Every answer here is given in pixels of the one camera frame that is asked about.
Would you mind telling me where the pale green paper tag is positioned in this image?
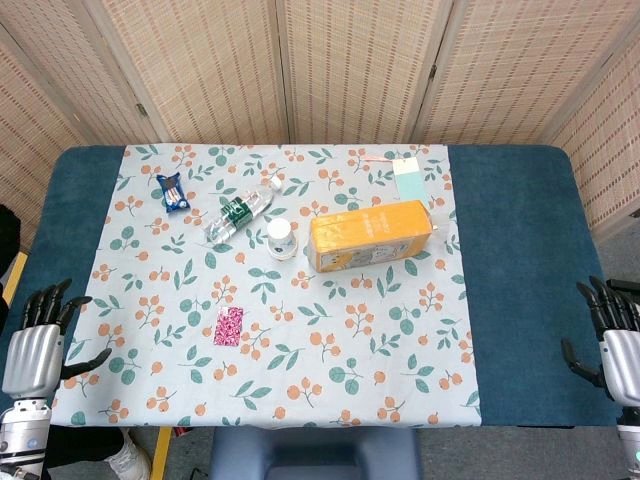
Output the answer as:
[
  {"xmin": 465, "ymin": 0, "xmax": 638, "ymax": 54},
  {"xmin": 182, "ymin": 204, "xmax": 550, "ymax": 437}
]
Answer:
[{"xmin": 391, "ymin": 157, "xmax": 430, "ymax": 204}]

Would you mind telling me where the orange cat tissue pack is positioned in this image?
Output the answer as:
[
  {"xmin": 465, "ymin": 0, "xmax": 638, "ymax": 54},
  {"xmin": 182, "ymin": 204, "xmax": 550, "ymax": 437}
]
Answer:
[{"xmin": 305, "ymin": 199, "xmax": 441, "ymax": 274}]

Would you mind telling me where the white floral paper cup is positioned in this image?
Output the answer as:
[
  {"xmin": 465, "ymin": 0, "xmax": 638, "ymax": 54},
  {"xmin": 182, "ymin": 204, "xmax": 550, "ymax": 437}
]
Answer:
[{"xmin": 265, "ymin": 218, "xmax": 298, "ymax": 262}]

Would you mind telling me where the pink patterned packet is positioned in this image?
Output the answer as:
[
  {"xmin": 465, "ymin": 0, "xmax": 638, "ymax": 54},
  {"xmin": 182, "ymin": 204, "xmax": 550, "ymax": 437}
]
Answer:
[{"xmin": 213, "ymin": 306, "xmax": 245, "ymax": 348}]

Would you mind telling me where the black fabric object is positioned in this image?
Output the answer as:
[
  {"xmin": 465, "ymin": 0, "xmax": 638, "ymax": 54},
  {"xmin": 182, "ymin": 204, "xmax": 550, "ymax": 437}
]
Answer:
[{"xmin": 0, "ymin": 203, "xmax": 22, "ymax": 274}]

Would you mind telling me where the black trouser leg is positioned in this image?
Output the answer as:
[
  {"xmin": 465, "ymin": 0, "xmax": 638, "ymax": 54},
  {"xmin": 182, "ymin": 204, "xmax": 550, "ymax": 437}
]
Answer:
[{"xmin": 44, "ymin": 427, "xmax": 126, "ymax": 480}]

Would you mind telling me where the teal blue table cover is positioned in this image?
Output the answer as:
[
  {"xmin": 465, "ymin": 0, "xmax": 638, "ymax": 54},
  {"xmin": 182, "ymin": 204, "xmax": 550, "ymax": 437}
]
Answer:
[{"xmin": 0, "ymin": 144, "xmax": 624, "ymax": 429}]

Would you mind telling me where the woven folding screen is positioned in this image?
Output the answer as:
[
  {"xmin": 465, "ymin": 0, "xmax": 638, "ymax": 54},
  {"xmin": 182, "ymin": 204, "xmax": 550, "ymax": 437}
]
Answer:
[{"xmin": 0, "ymin": 0, "xmax": 640, "ymax": 246}]

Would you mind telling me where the blue snack packet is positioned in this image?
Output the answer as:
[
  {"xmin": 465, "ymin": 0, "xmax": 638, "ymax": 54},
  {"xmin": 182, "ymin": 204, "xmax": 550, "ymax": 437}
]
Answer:
[{"xmin": 155, "ymin": 171, "xmax": 192, "ymax": 215}]

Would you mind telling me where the white sneaker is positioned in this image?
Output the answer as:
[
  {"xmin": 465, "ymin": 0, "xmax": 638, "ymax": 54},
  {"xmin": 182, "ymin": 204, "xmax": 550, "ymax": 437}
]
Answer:
[{"xmin": 108, "ymin": 429, "xmax": 152, "ymax": 480}]

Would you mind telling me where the floral print tablecloth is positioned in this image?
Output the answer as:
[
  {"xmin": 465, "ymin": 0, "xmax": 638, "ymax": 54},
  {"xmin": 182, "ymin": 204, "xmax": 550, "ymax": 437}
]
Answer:
[{"xmin": 49, "ymin": 143, "xmax": 482, "ymax": 429}]

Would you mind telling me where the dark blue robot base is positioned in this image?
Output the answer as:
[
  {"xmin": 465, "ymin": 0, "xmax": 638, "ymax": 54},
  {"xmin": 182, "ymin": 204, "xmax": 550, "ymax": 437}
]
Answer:
[{"xmin": 208, "ymin": 427, "xmax": 422, "ymax": 480}]

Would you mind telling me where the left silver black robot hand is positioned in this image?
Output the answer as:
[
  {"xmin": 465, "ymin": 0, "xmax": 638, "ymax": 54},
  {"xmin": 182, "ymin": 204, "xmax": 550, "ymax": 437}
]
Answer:
[{"xmin": 1, "ymin": 278, "xmax": 113, "ymax": 401}]

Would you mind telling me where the clear plastic water bottle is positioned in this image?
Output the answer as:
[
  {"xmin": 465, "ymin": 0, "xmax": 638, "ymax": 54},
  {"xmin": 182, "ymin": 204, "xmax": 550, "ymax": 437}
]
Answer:
[{"xmin": 203, "ymin": 174, "xmax": 285, "ymax": 246}]

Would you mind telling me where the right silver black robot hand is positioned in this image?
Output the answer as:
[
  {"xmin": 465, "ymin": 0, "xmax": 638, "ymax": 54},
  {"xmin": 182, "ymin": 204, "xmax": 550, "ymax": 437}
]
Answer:
[{"xmin": 560, "ymin": 275, "xmax": 640, "ymax": 406}]

